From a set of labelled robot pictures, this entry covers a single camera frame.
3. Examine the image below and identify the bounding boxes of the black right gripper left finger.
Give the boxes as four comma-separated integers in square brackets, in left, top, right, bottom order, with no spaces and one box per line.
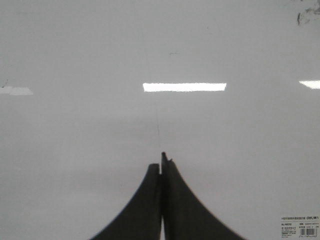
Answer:
[92,163,162,240]

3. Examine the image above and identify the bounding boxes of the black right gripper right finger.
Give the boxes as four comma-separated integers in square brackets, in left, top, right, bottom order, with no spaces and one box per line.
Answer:
[161,152,243,240]

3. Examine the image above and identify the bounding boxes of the white whiteboard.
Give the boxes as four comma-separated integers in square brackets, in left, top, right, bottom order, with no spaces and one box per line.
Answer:
[0,0,320,240]

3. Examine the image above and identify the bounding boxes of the white product label sticker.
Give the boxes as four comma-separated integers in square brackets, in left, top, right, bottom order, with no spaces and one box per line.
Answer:
[280,215,320,240]

